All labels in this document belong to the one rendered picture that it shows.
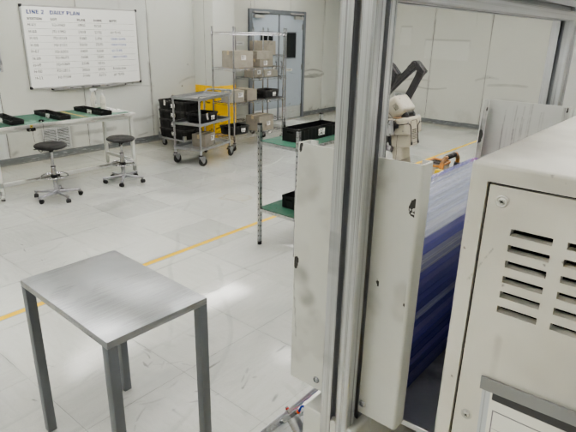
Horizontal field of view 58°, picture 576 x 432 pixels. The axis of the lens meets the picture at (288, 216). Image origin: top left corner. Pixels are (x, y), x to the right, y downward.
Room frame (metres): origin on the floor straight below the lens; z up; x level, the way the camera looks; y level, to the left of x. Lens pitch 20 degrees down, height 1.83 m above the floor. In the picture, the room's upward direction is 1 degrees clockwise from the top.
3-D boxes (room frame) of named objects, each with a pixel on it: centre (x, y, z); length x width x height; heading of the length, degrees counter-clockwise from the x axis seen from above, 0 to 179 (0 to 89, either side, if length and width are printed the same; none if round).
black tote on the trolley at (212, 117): (7.57, 1.28, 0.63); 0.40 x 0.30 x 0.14; 155
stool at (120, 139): (6.29, 2.07, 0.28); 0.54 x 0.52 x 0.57; 73
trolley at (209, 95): (7.60, 1.27, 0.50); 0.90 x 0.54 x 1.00; 155
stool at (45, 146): (5.55, 2.58, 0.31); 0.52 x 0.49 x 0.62; 141
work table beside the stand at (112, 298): (1.93, 0.74, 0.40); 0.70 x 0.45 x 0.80; 49
